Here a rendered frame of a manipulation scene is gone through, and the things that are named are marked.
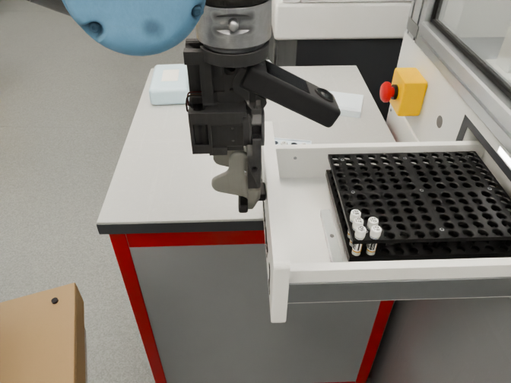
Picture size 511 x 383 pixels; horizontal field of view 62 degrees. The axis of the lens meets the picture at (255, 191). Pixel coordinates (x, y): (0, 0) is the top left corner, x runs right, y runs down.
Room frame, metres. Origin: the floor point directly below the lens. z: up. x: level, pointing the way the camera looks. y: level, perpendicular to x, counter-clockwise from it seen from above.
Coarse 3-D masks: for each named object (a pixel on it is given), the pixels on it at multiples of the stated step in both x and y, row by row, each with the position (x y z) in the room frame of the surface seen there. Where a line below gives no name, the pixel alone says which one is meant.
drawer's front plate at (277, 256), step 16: (272, 128) 0.55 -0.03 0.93; (272, 144) 0.51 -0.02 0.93; (272, 160) 0.47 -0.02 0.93; (272, 176) 0.43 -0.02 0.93; (272, 192) 0.40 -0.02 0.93; (272, 208) 0.37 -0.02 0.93; (272, 224) 0.35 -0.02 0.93; (272, 240) 0.32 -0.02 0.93; (272, 256) 0.30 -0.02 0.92; (288, 256) 0.30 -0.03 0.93; (272, 272) 0.30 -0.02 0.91; (288, 272) 0.29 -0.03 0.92; (272, 288) 0.29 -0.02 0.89; (288, 288) 0.29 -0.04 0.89; (272, 304) 0.29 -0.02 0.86; (272, 320) 0.29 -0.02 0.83
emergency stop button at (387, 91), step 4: (384, 84) 0.77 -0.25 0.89; (388, 84) 0.77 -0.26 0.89; (380, 88) 0.78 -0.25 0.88; (384, 88) 0.76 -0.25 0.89; (388, 88) 0.76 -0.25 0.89; (392, 88) 0.77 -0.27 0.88; (380, 92) 0.78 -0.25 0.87; (384, 92) 0.76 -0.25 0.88; (388, 92) 0.75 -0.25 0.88; (392, 92) 0.76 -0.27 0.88; (380, 96) 0.77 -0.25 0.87; (384, 96) 0.76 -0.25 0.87; (388, 96) 0.75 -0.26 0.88; (392, 96) 0.76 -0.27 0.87; (384, 100) 0.76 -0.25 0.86; (388, 100) 0.75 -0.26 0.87
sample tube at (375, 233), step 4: (372, 228) 0.36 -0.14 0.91; (376, 228) 0.36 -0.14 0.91; (380, 228) 0.36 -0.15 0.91; (372, 232) 0.35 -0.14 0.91; (376, 232) 0.35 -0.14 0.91; (380, 232) 0.35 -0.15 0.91; (372, 236) 0.35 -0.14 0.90; (376, 236) 0.35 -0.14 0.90; (368, 244) 0.36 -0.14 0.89; (372, 244) 0.35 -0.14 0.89; (376, 244) 0.35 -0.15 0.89; (368, 248) 0.35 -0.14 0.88; (372, 248) 0.35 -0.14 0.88; (368, 252) 0.35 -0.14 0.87; (372, 252) 0.35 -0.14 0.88
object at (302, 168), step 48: (288, 144) 0.56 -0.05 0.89; (336, 144) 0.56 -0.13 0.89; (384, 144) 0.56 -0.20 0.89; (432, 144) 0.56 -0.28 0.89; (480, 144) 0.56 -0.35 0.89; (288, 192) 0.51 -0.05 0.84; (288, 240) 0.41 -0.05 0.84; (336, 288) 0.31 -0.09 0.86; (384, 288) 0.31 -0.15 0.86; (432, 288) 0.31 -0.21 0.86; (480, 288) 0.31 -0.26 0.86
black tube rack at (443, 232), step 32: (352, 160) 0.51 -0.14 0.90; (384, 160) 0.51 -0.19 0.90; (416, 160) 0.51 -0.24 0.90; (448, 160) 0.51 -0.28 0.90; (480, 160) 0.51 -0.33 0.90; (352, 192) 0.43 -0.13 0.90; (384, 192) 0.44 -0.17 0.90; (416, 192) 0.44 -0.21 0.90; (448, 192) 0.44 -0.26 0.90; (480, 192) 0.44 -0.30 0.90; (384, 224) 0.38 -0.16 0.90; (416, 224) 0.38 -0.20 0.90; (448, 224) 0.38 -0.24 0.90; (480, 224) 0.38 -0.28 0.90; (352, 256) 0.35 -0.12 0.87; (384, 256) 0.35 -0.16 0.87; (416, 256) 0.35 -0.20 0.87; (448, 256) 0.35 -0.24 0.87; (480, 256) 0.35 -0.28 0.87
